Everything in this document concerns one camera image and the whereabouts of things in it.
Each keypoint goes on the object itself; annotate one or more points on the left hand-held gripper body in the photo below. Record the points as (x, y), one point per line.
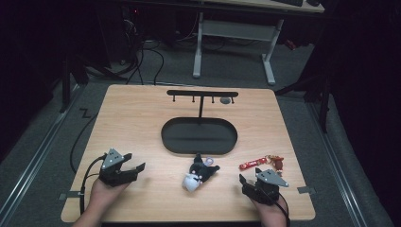
(110, 171)

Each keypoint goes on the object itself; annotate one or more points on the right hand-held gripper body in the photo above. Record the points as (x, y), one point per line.
(263, 190)

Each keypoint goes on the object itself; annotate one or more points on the black hook rack with tray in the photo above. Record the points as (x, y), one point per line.
(198, 138)

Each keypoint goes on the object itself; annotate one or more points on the person's left hand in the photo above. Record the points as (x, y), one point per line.
(105, 194)

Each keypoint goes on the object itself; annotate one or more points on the person's right hand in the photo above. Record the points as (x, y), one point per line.
(274, 216)

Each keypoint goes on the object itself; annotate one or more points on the grey tape strip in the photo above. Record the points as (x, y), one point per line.
(70, 195)
(306, 189)

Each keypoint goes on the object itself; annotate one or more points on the grey round table grommet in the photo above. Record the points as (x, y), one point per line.
(225, 100)

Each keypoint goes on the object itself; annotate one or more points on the black metal stand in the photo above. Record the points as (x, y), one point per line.
(65, 85)
(324, 104)

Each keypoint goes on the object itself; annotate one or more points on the small red object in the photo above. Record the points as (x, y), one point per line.
(290, 44)

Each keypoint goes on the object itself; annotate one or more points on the white-legged desk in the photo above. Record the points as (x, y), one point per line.
(235, 30)

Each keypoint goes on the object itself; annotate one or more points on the black keyboard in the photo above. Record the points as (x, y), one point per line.
(288, 2)

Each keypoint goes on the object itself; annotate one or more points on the metal floor rail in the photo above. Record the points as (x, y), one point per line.
(34, 160)
(339, 170)

